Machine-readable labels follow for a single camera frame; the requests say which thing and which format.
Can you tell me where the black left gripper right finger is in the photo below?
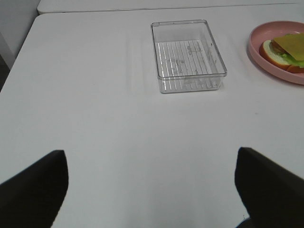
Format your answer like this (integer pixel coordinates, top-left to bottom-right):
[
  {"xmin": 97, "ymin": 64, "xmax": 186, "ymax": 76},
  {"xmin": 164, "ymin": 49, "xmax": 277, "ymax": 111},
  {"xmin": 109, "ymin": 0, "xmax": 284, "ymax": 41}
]
[{"xmin": 235, "ymin": 147, "xmax": 304, "ymax": 228}]

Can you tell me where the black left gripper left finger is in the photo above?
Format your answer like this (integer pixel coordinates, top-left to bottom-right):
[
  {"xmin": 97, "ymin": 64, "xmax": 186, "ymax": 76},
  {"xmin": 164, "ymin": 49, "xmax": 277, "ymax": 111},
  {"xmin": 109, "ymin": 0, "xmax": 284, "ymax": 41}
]
[{"xmin": 0, "ymin": 150, "xmax": 69, "ymax": 228}]

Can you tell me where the green lettuce leaf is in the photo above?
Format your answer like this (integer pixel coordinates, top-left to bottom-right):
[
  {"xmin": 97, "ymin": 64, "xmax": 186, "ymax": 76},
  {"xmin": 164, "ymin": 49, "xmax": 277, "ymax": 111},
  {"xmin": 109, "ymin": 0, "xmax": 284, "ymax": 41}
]
[{"xmin": 281, "ymin": 33, "xmax": 304, "ymax": 67}]

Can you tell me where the bread slice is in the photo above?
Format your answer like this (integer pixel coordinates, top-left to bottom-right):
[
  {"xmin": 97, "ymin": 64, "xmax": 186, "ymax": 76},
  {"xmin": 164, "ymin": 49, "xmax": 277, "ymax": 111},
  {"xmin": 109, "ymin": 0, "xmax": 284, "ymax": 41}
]
[{"xmin": 259, "ymin": 40, "xmax": 304, "ymax": 73}]

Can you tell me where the bacon strip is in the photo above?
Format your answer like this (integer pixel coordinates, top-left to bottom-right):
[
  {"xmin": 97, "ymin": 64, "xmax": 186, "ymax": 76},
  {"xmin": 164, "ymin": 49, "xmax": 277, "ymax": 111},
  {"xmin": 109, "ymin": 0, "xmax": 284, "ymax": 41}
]
[{"xmin": 271, "ymin": 40, "xmax": 287, "ymax": 55}]

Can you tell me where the yellow cheese slice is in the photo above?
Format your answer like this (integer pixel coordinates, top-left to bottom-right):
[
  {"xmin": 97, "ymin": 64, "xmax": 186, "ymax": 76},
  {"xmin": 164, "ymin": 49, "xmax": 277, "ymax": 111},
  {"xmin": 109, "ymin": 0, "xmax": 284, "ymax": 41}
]
[{"xmin": 271, "ymin": 33, "xmax": 304, "ymax": 61}]

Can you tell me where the pink round plate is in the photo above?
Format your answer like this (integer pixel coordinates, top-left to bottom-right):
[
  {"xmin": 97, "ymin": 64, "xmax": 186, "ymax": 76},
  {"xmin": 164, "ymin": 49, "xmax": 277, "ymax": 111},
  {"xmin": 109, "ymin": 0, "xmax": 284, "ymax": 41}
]
[{"xmin": 247, "ymin": 21, "xmax": 304, "ymax": 85}]

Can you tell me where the left clear plastic tray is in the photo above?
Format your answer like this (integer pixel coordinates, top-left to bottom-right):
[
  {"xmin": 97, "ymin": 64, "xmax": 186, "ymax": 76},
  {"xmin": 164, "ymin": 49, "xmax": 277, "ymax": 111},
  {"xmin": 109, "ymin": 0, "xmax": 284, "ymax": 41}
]
[{"xmin": 151, "ymin": 19, "xmax": 227, "ymax": 94}]

